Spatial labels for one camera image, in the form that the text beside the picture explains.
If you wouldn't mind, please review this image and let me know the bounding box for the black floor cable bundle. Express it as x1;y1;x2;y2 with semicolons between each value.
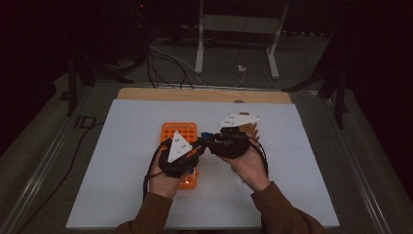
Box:
145;45;196;91

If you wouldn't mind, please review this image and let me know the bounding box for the left hand-held gripper cable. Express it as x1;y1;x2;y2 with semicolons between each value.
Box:
142;139;172;200

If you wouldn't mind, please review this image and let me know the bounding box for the white floor cable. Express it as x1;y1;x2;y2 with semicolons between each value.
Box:
149;43;246;88

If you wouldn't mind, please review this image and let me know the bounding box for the long black floor cable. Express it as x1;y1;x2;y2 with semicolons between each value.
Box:
18;121;105;234

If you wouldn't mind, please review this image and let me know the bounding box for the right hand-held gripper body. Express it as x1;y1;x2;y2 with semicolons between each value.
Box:
208;111;262;160

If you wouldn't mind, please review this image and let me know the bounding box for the person's right hand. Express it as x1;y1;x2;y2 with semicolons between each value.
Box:
220;123;273;194

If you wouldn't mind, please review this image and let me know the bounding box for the aluminium floor rail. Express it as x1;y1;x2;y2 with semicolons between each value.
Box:
0;94;95;234
324;97;394;234

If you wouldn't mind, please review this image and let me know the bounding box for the white board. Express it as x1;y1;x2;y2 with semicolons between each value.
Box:
65;98;340;230

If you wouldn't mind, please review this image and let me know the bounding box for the right hand-held gripper cable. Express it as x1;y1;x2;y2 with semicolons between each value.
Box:
247;136;270;178

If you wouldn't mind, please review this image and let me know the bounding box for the black equipment tower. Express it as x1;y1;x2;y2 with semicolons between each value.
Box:
131;0;154;59

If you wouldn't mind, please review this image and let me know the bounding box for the grey metal stand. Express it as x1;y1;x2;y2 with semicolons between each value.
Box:
194;0;290;80

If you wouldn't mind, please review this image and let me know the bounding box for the black power strip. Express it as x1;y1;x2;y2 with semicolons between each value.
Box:
282;29;334;38

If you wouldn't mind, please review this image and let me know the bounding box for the hand-held gripper cable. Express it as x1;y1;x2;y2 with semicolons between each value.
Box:
247;136;270;178
142;139;172;200

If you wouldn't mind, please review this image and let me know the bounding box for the black tripod stand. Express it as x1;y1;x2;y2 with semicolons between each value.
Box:
66;48;147;117
282;32;351;130

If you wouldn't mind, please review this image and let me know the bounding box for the person's left hand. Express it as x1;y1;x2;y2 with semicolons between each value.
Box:
147;151;185;200

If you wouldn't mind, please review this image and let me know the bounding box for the orange plastic tube rack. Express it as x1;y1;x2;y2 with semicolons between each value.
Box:
160;122;199;191

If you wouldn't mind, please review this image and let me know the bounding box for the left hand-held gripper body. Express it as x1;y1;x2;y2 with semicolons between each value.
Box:
158;130;201;179

